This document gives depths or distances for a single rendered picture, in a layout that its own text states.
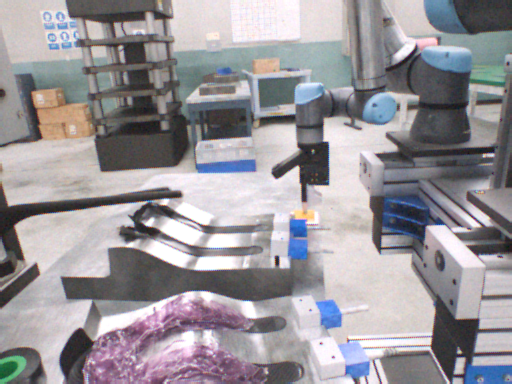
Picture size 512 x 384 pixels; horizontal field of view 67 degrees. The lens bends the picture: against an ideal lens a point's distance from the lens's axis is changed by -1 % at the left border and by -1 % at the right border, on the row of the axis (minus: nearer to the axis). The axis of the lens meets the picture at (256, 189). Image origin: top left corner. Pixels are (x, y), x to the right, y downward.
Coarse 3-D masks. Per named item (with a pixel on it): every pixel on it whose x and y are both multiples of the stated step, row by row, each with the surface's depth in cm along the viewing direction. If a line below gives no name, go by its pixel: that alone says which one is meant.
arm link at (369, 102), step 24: (360, 0) 82; (360, 24) 84; (360, 48) 86; (384, 48) 88; (360, 72) 88; (384, 72) 89; (360, 96) 91; (384, 96) 88; (360, 120) 95; (384, 120) 90
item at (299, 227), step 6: (276, 216) 92; (282, 216) 92; (288, 216) 92; (276, 222) 89; (282, 222) 89; (288, 222) 89; (294, 222) 92; (300, 222) 91; (306, 222) 91; (276, 228) 90; (282, 228) 90; (288, 228) 90; (294, 228) 90; (300, 228) 90; (306, 228) 89; (312, 228) 91; (318, 228) 91; (324, 228) 90; (330, 228) 90; (294, 234) 90; (300, 234) 90; (306, 234) 90
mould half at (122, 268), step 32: (128, 224) 107; (160, 224) 89; (224, 224) 98; (256, 224) 96; (96, 256) 91; (128, 256) 80; (160, 256) 79; (192, 256) 83; (256, 256) 81; (288, 256) 80; (64, 288) 85; (96, 288) 84; (128, 288) 83; (160, 288) 81; (192, 288) 80; (224, 288) 79; (256, 288) 78; (288, 288) 77
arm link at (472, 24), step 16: (432, 0) 39; (448, 0) 37; (464, 0) 36; (480, 0) 35; (496, 0) 33; (432, 16) 40; (448, 16) 38; (464, 16) 37; (480, 16) 36; (496, 16) 34; (448, 32) 41; (464, 32) 39; (480, 32) 38
